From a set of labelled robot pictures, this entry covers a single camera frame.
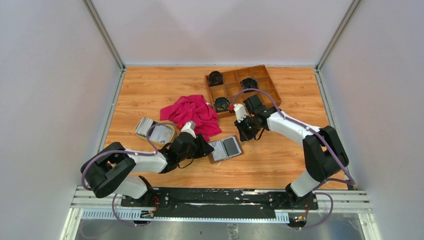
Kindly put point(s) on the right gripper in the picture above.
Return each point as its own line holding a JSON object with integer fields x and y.
{"x": 245, "y": 136}

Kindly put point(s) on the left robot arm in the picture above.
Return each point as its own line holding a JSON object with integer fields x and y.
{"x": 110, "y": 170}

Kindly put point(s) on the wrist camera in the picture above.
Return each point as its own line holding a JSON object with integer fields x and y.
{"x": 239, "y": 110}
{"x": 189, "y": 127}

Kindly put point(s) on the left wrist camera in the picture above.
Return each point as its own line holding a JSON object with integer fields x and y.
{"x": 189, "y": 127}

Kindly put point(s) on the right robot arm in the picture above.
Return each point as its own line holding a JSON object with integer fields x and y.
{"x": 324, "y": 154}

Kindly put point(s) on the black credit card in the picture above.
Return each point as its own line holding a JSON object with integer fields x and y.
{"x": 231, "y": 147}

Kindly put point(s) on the black coiled belt top-left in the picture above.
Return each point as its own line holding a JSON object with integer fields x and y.
{"x": 215, "y": 78}

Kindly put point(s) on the brown leather card holder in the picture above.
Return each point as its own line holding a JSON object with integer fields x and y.
{"x": 226, "y": 157}

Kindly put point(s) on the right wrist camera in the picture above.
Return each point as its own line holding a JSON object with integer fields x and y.
{"x": 239, "y": 110}

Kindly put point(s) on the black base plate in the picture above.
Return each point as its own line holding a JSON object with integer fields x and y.
{"x": 219, "y": 203}

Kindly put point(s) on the magenta cloth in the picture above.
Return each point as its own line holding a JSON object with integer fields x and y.
{"x": 193, "y": 108}

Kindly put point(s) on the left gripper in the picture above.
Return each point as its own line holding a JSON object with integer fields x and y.
{"x": 206, "y": 148}

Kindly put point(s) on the aluminium frame rail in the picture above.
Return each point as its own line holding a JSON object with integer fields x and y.
{"x": 335, "y": 206}

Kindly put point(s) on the white patterned credit card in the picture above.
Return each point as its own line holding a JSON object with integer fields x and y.
{"x": 219, "y": 152}

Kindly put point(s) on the black coiled belt bottom-left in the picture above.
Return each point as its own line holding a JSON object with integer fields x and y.
{"x": 221, "y": 104}

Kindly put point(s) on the beige oval card box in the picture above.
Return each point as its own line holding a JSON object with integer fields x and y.
{"x": 154, "y": 134}

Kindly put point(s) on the black coiled belt centre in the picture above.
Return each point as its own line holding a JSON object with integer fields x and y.
{"x": 249, "y": 83}

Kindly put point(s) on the wooden compartment tray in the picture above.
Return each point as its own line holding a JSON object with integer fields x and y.
{"x": 231, "y": 87}

